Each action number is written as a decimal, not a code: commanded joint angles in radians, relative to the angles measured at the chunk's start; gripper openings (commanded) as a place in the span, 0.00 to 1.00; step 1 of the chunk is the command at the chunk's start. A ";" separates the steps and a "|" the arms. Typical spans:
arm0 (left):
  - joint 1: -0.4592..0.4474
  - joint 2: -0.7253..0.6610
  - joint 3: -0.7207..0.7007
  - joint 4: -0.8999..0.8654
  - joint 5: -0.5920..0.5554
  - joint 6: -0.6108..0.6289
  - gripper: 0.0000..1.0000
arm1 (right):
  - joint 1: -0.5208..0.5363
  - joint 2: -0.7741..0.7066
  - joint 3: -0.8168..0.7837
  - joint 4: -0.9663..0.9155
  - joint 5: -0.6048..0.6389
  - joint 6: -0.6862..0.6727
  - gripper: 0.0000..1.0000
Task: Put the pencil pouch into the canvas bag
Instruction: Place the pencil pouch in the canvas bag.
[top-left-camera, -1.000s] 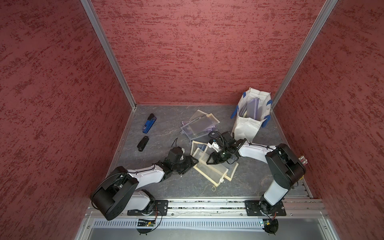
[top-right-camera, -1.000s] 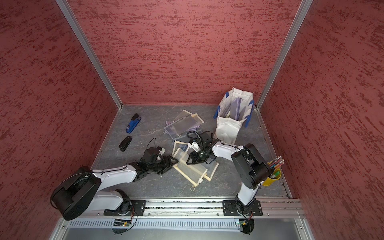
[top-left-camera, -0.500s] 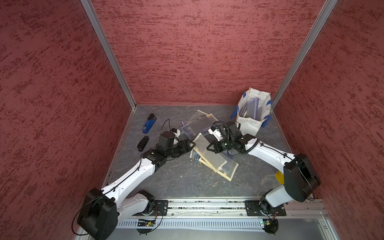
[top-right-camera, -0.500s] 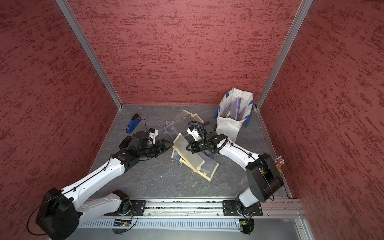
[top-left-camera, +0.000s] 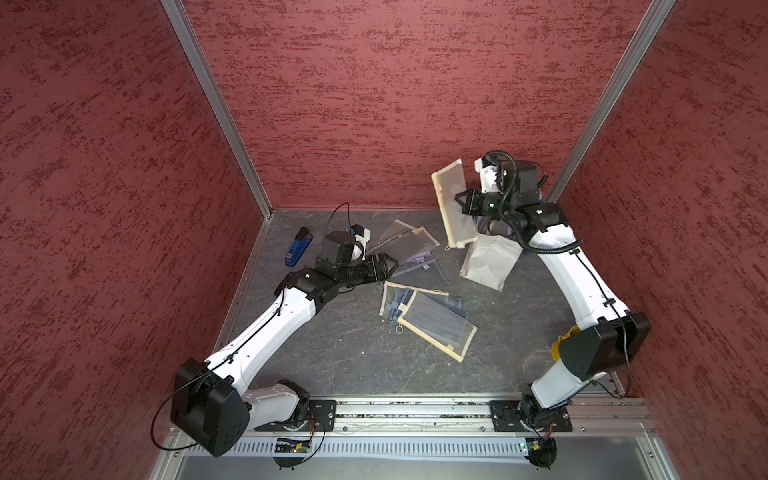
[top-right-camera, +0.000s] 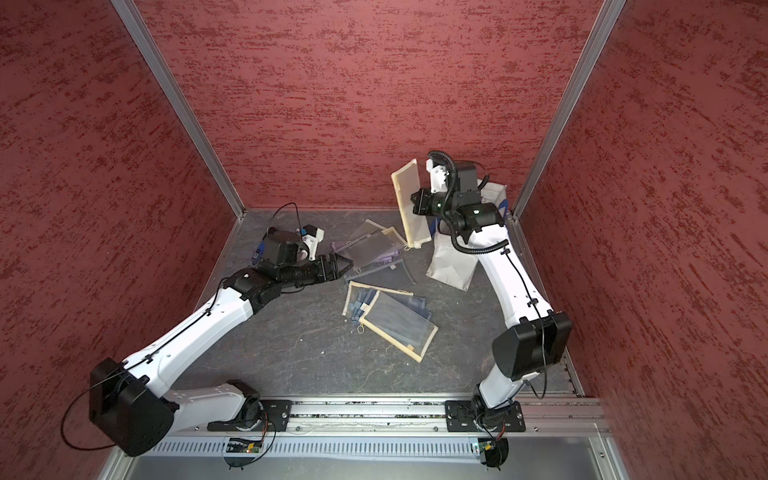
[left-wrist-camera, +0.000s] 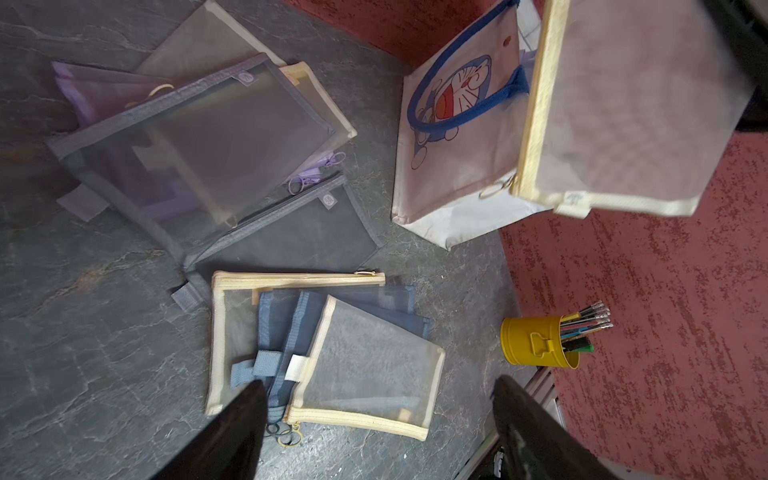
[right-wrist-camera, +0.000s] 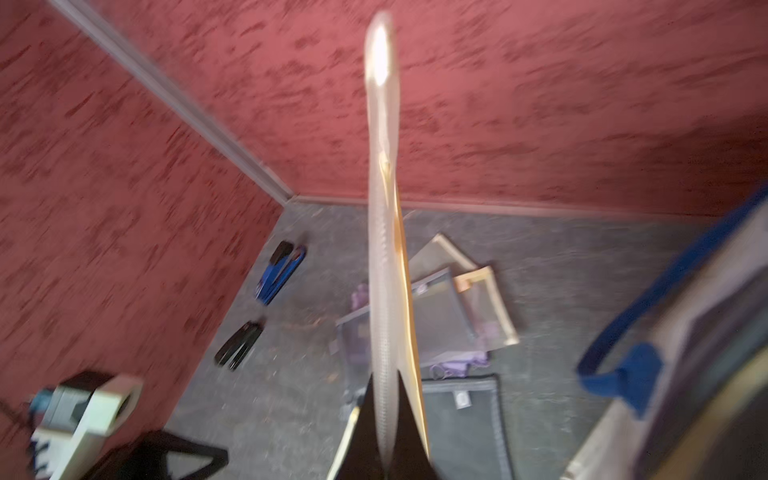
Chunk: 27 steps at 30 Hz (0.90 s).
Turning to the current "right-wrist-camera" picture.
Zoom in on small black box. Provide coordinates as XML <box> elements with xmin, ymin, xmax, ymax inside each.
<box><xmin>214</xmin><ymin>321</ymin><xmax>264</xmax><ymax>371</ymax></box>

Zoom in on blue black stapler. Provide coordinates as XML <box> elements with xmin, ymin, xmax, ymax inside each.
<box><xmin>254</xmin><ymin>241</ymin><xmax>307</xmax><ymax>305</ymax></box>

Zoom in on aluminium left corner post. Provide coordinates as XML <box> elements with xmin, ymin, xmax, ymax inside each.
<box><xmin>50</xmin><ymin>0</ymin><xmax>294</xmax><ymax>206</ymax></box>

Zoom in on dark grey mesh pouch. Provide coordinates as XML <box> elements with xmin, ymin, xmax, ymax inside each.
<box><xmin>353</xmin><ymin>374</ymin><xmax>516</xmax><ymax>480</ymax></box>

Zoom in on far yellow trimmed pouch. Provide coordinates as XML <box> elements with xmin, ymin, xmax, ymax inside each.
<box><xmin>409</xmin><ymin>233</ymin><xmax>519</xmax><ymax>352</ymax></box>

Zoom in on yellow trimmed pouch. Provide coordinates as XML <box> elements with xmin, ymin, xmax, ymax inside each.
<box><xmin>409</xmin><ymin>233</ymin><xmax>519</xmax><ymax>352</ymax></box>
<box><xmin>364</xmin><ymin>11</ymin><xmax>429</xmax><ymax>465</ymax></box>

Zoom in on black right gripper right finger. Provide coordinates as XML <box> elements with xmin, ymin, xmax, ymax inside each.
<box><xmin>392</xmin><ymin>377</ymin><xmax>438</xmax><ymax>480</ymax></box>

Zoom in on white canvas bag blue handles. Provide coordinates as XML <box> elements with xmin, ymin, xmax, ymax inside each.
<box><xmin>564</xmin><ymin>190</ymin><xmax>767</xmax><ymax>479</ymax></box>

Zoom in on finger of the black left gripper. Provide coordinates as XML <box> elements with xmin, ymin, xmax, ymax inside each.
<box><xmin>83</xmin><ymin>430</ymin><xmax>229</xmax><ymax>480</ymax></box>

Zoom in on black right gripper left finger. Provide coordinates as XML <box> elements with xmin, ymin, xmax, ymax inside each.
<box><xmin>332</xmin><ymin>376</ymin><xmax>384</xmax><ymax>479</ymax></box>

